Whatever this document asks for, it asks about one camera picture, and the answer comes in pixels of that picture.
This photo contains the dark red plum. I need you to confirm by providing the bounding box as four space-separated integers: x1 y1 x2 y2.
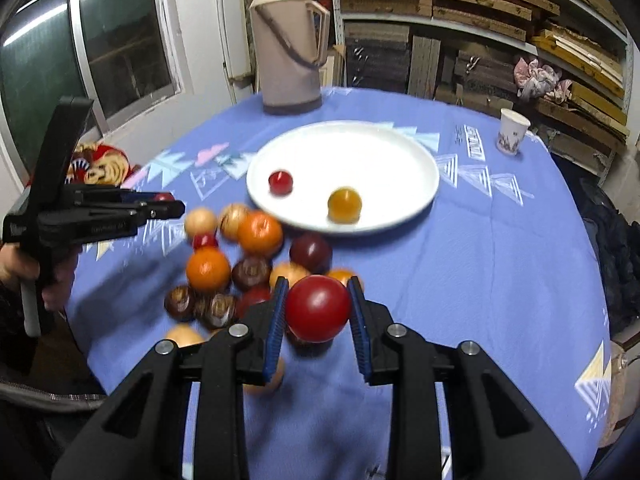
236 285 271 318

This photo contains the beige striped melon fruit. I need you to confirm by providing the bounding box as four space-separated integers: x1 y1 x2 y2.
219 203 250 242

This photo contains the red patterned cushion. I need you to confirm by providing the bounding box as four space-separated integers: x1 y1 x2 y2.
65 143 134 186

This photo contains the white oval plate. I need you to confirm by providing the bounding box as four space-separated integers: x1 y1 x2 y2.
246 120 440 235

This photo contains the small red cherry tomato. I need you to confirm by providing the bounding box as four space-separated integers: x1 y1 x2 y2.
268 170 293 196

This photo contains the dark purple plum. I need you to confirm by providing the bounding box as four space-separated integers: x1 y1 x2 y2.
290 233 333 274

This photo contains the pink crumpled cloth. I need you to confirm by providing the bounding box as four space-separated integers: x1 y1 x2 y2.
513 58 573 104

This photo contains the large red tomato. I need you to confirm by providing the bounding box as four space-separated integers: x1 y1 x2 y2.
285 275 352 344

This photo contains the orange mandarin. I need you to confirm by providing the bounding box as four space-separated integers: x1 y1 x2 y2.
186 247 231 292
238 210 284 258

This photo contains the small beige fruit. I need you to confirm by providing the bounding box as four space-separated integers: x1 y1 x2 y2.
183 207 218 238

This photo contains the person's left hand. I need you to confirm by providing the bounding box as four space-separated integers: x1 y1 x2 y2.
0 242 84 312

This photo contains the shelf with stacked boards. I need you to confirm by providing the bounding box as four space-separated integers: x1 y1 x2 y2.
317 0 634 179

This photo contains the dark brown mangosteen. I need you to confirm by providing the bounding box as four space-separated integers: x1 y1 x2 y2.
231 256 272 292
194 294 238 330

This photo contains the blue patterned tablecloth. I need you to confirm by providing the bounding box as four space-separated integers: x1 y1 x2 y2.
64 86 612 480

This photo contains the orange yellow round fruit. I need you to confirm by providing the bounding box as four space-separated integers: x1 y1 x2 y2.
269 261 309 289

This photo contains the yellow tomato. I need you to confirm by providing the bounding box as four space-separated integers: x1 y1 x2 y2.
328 188 362 224

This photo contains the small orange tomato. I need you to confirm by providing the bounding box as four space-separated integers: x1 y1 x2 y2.
326 268 364 289

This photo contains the white paper cup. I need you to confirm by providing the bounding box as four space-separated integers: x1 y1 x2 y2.
497 108 530 156

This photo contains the beige thermos jug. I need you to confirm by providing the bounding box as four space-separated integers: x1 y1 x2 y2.
250 0 331 115

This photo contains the window with metal frame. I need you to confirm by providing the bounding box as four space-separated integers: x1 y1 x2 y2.
1 0 178 177

